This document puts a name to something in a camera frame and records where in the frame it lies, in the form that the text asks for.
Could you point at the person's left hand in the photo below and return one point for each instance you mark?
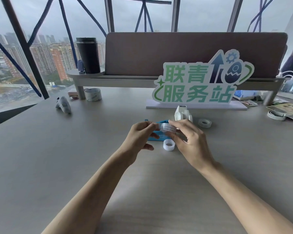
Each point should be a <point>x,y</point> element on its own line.
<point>134,141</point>

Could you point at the person's right hand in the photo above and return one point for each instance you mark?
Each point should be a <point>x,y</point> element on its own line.
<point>196,146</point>

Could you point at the person's left thumb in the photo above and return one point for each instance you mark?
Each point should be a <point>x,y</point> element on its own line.
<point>146,125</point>

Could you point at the person's right thumb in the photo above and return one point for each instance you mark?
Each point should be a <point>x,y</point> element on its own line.
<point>178,140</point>

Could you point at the person's left forearm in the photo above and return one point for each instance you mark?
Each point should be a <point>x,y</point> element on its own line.
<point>95,194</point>

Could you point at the person's right forearm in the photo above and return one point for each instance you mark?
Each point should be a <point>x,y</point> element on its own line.
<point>241,199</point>

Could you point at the white empty tape core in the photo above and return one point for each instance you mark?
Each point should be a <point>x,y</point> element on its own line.
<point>169,146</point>

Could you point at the blue tape dispenser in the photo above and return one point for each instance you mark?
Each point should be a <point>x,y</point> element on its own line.
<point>158,136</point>

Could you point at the white sign base board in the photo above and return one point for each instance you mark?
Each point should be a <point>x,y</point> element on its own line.
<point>161,104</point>

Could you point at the white tape dispenser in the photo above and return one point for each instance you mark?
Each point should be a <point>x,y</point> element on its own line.
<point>182,114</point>

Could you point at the small clear tape roll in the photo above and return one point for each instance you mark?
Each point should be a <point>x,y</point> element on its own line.
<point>205,123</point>

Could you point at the grey desk shelf riser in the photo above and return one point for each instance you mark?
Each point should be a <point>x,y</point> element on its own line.
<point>127,80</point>

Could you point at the wide white tape roll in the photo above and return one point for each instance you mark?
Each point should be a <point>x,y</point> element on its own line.
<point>93,95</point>

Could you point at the green and white cutout sign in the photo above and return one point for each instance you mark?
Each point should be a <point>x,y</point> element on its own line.
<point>197,80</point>

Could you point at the brown desk partition panel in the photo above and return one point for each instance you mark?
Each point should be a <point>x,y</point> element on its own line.
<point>141,53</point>

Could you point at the pink small item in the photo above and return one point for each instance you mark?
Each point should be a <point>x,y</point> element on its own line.
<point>73,95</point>

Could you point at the blue and white packet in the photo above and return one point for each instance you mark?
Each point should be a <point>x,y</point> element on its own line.
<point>244,94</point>

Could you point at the grey handheld controller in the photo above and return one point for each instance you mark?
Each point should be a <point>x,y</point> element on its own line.
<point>64,104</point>

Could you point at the small blue bottle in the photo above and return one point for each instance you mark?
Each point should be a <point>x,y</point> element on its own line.
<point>81,67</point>

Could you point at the black travel tumbler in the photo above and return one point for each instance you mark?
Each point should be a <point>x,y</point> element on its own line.
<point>88,56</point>

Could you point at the printed beige card sheet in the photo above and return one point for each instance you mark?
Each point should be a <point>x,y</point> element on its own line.
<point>289,109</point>

